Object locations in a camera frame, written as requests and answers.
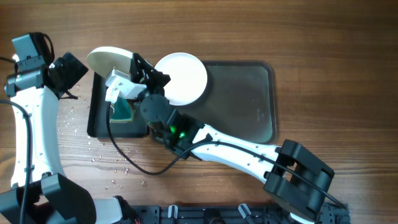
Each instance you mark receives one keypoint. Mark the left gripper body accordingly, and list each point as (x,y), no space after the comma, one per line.
(72,70)

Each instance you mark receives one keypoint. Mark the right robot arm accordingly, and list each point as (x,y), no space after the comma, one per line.
(294,177)

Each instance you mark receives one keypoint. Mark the dark brown serving tray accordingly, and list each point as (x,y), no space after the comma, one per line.
(238,100)

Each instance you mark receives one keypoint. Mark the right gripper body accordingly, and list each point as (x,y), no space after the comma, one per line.
(147,76)

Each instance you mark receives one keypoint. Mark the black rectangular sponge tray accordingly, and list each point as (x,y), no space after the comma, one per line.
(96,127)

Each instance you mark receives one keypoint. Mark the white plate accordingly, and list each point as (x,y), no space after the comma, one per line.
(188,77)
(103,59)

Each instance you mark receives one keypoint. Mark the green yellow sponge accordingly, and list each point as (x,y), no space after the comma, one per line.
(122,111)

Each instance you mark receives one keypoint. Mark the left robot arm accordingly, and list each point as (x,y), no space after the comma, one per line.
(40,191)

